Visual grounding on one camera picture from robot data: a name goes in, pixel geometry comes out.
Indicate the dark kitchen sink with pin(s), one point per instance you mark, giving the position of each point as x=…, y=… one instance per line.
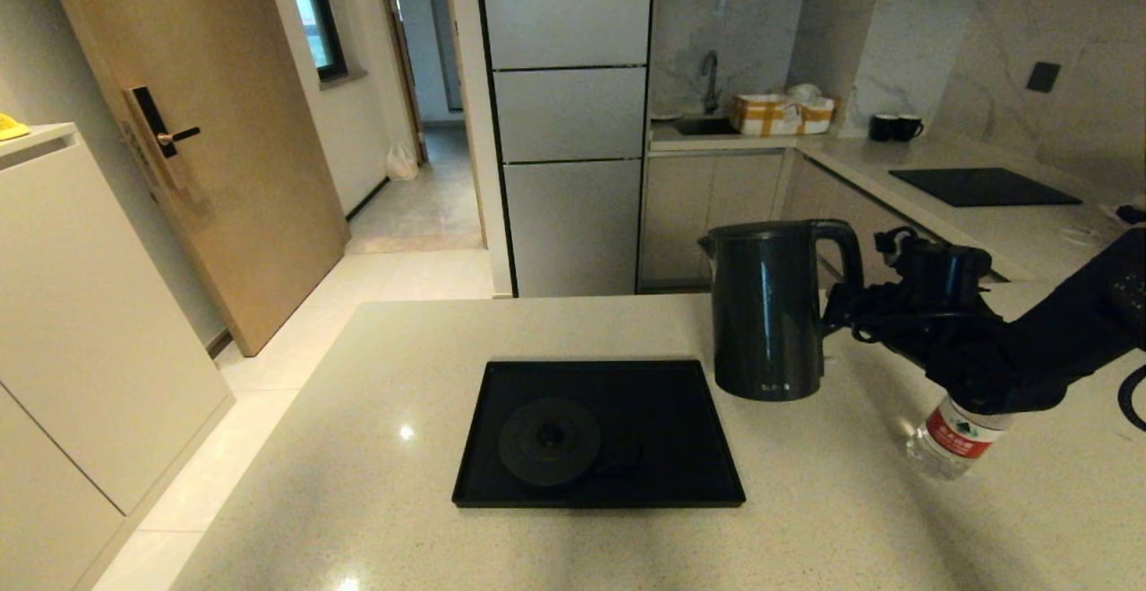
x=703, y=125

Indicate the clear water bottle red cap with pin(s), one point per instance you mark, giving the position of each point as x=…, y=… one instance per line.
x=958, y=439

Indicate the white plastic bag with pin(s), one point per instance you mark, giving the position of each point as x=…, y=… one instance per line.
x=402, y=163

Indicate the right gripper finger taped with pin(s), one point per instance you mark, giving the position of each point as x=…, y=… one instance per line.
x=843, y=313

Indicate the round black kettle base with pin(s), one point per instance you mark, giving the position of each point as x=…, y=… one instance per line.
x=548, y=439

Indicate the white power strip black plug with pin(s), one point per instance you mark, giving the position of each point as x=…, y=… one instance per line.
x=1130, y=213

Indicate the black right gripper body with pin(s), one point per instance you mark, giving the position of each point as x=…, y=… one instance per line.
x=931, y=327

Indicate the metal kitchen faucet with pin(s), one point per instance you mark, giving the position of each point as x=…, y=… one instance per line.
x=709, y=76

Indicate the cardboard box with yellow tape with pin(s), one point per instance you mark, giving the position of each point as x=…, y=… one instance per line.
x=816, y=115
x=762, y=115

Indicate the black rectangular serving tray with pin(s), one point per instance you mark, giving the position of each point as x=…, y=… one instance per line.
x=680, y=466

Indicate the tall white cabinet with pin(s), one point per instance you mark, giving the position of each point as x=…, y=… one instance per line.
x=564, y=125

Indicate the black induction cooktop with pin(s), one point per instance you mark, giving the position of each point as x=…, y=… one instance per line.
x=985, y=186

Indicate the light wooden door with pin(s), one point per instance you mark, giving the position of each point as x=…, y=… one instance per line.
x=233, y=170

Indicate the dark framed window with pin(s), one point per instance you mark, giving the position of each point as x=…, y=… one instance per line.
x=315, y=18

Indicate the beige kitchen base cabinets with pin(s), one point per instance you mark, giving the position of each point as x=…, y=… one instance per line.
x=698, y=197

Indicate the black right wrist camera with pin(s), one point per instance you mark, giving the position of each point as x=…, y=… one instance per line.
x=945, y=269

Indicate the yellow object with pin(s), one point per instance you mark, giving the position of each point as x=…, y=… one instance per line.
x=11, y=127

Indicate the dark wall socket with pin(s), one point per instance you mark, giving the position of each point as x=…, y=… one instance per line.
x=1043, y=77

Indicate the white storage cabinet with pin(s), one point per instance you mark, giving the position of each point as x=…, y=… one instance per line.
x=81, y=331

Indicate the black mug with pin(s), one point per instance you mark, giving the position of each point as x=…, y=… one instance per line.
x=907, y=127
x=882, y=128

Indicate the brown interior door frame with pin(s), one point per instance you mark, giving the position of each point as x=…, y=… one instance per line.
x=403, y=81

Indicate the black electric kettle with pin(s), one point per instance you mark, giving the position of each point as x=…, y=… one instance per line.
x=765, y=322

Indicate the white crumpled bag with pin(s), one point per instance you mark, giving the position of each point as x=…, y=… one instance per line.
x=804, y=92

